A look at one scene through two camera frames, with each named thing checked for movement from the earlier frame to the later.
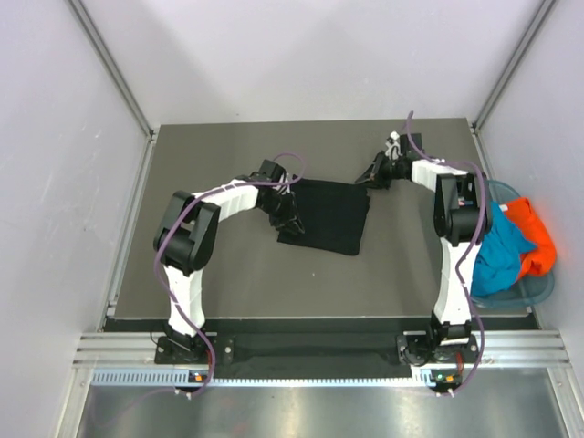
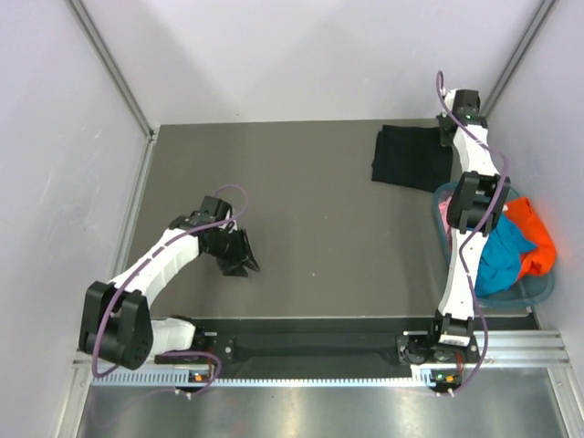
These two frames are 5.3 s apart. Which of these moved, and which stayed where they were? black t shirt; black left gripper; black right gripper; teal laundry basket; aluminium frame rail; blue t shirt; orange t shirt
Moved: black t shirt; black left gripper; black right gripper
Stayed: teal laundry basket; blue t shirt; aluminium frame rail; orange t shirt
